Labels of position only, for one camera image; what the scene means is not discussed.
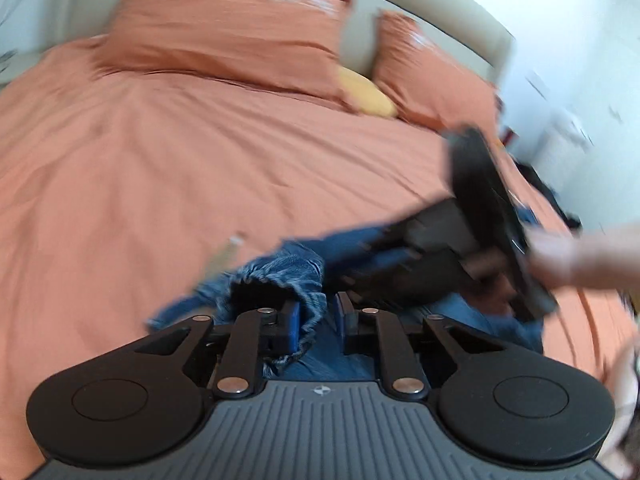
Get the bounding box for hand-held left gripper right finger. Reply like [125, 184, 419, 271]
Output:
[334, 291, 507, 402]

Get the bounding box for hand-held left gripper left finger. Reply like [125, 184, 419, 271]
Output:
[147, 300, 302, 399]

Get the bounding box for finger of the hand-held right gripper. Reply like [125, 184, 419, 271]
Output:
[359, 199, 472, 257]
[342, 254, 482, 307]

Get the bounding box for blue denim pants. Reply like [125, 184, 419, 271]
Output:
[147, 210, 546, 382]

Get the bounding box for person's right forearm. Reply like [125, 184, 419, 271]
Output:
[589, 221, 640, 292]

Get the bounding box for person's right hand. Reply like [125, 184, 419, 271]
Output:
[525, 227, 591, 293]

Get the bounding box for dark clothes pile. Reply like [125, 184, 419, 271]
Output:
[515, 160, 584, 235]

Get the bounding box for tan fabric belt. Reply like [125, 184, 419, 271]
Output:
[204, 232, 249, 282]

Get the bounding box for yellow cushion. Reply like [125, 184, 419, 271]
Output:
[337, 66, 399, 119]

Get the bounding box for small orange pillow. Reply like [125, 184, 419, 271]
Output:
[372, 10, 502, 133]

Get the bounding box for orange duvet cover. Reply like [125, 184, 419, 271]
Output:
[0, 35, 640, 471]

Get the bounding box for beige padded headboard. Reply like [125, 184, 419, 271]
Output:
[65, 0, 517, 87]

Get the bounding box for large orange pillow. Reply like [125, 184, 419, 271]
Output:
[94, 0, 357, 111]

